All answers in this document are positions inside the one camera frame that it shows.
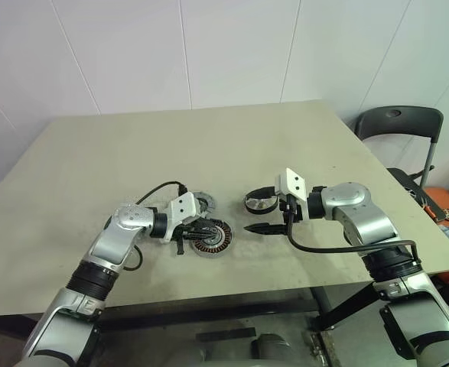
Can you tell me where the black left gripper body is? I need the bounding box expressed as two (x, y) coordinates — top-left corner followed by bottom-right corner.
(174, 201), (207, 257)

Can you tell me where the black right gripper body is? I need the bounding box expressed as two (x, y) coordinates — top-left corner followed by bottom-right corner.
(278, 193), (306, 235)

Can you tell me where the copper wound spoked rotor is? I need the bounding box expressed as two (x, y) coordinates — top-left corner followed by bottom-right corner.
(189, 220), (235, 261)

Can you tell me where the silver round motor lid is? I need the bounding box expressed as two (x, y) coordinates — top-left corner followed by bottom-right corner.
(193, 192), (220, 216)

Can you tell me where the black round motor housing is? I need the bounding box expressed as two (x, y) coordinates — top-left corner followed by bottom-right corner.
(242, 185), (279, 216)

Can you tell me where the black flat strip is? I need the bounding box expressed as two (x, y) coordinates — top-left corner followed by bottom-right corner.
(195, 327), (258, 344)

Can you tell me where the grey rounded shape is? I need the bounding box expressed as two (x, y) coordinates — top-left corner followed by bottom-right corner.
(250, 333), (310, 367)

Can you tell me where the metal hinge plate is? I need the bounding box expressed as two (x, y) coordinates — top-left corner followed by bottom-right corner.
(307, 330), (325, 361)

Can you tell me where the dark grey folding chair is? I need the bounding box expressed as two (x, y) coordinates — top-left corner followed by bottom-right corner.
(353, 106), (445, 200)

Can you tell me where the orange case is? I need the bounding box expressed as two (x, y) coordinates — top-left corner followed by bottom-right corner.
(422, 186), (449, 231)

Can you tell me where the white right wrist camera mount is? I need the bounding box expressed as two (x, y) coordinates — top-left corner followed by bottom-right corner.
(274, 167), (311, 222)

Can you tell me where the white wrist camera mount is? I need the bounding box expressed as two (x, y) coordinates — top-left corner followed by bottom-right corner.
(274, 167), (311, 222)
(158, 192), (197, 245)

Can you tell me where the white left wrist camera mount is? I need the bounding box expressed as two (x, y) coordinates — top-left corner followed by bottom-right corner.
(158, 192), (197, 245)

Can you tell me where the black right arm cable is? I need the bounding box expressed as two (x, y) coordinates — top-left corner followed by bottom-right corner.
(285, 198), (420, 265)

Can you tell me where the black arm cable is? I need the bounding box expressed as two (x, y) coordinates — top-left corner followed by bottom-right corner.
(285, 198), (420, 265)
(126, 180), (189, 272)

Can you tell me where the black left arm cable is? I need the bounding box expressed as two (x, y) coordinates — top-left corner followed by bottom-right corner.
(126, 180), (189, 272)

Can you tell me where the black metal table frame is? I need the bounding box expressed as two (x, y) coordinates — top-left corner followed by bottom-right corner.
(93, 281), (379, 332)

